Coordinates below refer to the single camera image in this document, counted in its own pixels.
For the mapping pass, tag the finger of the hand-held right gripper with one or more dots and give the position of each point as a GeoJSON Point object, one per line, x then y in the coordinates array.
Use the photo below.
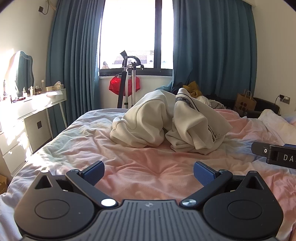
{"type": "Point", "coordinates": [260, 148]}
{"type": "Point", "coordinates": [290, 145]}

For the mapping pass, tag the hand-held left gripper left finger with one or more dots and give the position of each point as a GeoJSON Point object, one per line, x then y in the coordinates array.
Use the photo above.
{"type": "Point", "coordinates": [93, 173]}

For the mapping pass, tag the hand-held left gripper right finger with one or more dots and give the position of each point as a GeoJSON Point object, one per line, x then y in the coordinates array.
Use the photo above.
{"type": "Point", "coordinates": [203, 173]}

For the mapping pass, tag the cream white hoodie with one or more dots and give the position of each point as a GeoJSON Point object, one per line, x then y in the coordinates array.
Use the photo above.
{"type": "Point", "coordinates": [143, 120]}

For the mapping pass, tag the white pillow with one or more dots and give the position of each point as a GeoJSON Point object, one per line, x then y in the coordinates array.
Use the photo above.
{"type": "Point", "coordinates": [272, 118]}

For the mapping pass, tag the black armchair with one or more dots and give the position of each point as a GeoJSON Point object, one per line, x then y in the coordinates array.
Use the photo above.
{"type": "Point", "coordinates": [266, 104]}

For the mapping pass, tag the brown paper bag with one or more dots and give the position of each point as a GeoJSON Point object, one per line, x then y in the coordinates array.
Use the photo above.
{"type": "Point", "coordinates": [245, 102]}

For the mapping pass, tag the bed with pink sheet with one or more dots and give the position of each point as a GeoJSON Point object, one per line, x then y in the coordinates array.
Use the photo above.
{"type": "Point", "coordinates": [148, 162]}

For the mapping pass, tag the grey printed garment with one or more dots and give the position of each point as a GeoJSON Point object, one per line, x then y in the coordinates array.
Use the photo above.
{"type": "Point", "coordinates": [218, 106]}

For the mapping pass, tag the white vanity desk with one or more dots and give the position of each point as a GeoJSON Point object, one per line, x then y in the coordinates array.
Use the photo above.
{"type": "Point", "coordinates": [30, 125]}

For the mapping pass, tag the yellow garment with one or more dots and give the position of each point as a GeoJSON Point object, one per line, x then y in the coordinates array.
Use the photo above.
{"type": "Point", "coordinates": [194, 88]}

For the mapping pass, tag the red garment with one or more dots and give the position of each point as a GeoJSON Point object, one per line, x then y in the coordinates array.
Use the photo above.
{"type": "Point", "coordinates": [114, 85]}

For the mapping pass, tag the garment steamer stand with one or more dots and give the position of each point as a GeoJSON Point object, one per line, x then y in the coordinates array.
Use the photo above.
{"type": "Point", "coordinates": [124, 88]}

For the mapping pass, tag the cardboard box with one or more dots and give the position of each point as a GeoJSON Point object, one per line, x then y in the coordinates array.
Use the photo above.
{"type": "Point", "coordinates": [2, 184]}

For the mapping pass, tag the tissue box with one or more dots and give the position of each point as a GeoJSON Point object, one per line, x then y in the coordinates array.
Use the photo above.
{"type": "Point", "coordinates": [54, 88]}

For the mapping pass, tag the small white bottle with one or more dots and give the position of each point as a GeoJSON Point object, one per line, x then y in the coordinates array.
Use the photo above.
{"type": "Point", "coordinates": [24, 92]}
{"type": "Point", "coordinates": [31, 91]}

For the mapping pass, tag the clear jar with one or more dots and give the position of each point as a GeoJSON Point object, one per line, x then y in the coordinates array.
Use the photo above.
{"type": "Point", "coordinates": [42, 83]}

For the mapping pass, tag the teal curtain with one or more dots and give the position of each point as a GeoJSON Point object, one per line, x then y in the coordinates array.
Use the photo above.
{"type": "Point", "coordinates": [74, 58]}
{"type": "Point", "coordinates": [212, 46]}

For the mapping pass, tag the window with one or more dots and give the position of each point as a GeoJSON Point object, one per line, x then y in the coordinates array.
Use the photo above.
{"type": "Point", "coordinates": [129, 30]}

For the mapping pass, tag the wall socket with charger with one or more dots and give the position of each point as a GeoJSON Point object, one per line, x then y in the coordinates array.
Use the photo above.
{"type": "Point", "coordinates": [284, 99]}

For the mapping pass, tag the wavy frame mirror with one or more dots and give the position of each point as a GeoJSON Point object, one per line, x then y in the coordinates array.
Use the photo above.
{"type": "Point", "coordinates": [23, 69]}

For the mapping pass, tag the black wall adapter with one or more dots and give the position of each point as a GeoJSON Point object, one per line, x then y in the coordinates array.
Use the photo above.
{"type": "Point", "coordinates": [41, 9]}

